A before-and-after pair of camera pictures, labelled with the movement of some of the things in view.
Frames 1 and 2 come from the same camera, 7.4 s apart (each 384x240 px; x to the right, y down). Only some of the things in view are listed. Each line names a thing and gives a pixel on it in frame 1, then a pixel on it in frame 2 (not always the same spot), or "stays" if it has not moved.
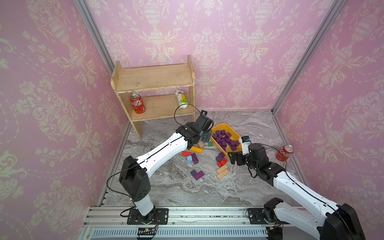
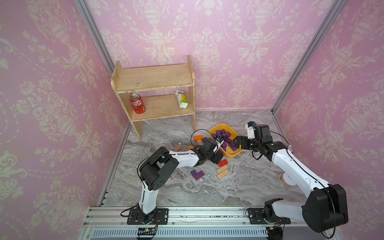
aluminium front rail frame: x=111 y=223 stays
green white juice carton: x=181 y=99 stays
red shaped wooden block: x=221 y=163 stays
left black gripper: x=189 y=125 → x=218 y=157
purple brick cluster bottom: x=198 y=175 stays
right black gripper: x=233 y=158 → x=245 y=140
